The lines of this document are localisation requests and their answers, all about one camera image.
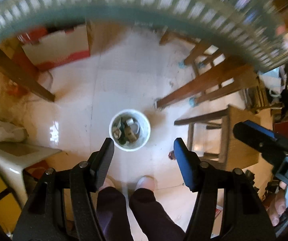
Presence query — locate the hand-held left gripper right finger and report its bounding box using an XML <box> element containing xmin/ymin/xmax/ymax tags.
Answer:
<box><xmin>173</xmin><ymin>138</ymin><xmax>277</xmax><ymax>241</ymax></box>

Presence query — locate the red white cardboard box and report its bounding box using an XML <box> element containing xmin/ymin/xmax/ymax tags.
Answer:
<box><xmin>21</xmin><ymin>21</ymin><xmax>92</xmax><ymax>72</ymax></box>

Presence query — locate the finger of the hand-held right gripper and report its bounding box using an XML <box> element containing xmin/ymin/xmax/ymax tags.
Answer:
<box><xmin>244</xmin><ymin>120</ymin><xmax>278</xmax><ymax>141</ymax></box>
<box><xmin>233</xmin><ymin>122</ymin><xmax>288</xmax><ymax>166</ymax></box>

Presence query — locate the white plastic container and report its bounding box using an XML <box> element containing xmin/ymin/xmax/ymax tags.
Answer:
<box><xmin>0</xmin><ymin>141</ymin><xmax>62</xmax><ymax>206</ymax></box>

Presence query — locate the dark-topped wooden stool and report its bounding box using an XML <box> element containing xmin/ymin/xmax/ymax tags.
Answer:
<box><xmin>159</xmin><ymin>28</ymin><xmax>260</xmax><ymax>106</ymax></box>

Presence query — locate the white plastic bucket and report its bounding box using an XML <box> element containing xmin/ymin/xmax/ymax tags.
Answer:
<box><xmin>109</xmin><ymin>109</ymin><xmax>151</xmax><ymax>152</ymax></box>

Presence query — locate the light wooden stool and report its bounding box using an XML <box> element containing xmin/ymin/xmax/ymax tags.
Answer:
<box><xmin>174</xmin><ymin>105</ymin><xmax>262</xmax><ymax>171</ymax></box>

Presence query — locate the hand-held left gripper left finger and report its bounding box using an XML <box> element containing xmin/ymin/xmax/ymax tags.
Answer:
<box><xmin>13</xmin><ymin>138</ymin><xmax>115</xmax><ymax>241</ymax></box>

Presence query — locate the white plastic bag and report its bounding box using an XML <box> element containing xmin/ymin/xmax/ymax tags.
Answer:
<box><xmin>0</xmin><ymin>114</ymin><xmax>28</xmax><ymax>142</ymax></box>

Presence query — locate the person's right hand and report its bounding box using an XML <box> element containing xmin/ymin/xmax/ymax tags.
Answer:
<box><xmin>269</xmin><ymin>181</ymin><xmax>288</xmax><ymax>228</ymax></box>

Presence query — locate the person's left leg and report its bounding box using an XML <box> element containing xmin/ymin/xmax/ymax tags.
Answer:
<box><xmin>96</xmin><ymin>186</ymin><xmax>134</xmax><ymax>241</ymax></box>

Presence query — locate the silver wrapper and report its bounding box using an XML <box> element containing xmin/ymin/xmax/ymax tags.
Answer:
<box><xmin>112</xmin><ymin>124</ymin><xmax>123</xmax><ymax>138</ymax></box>

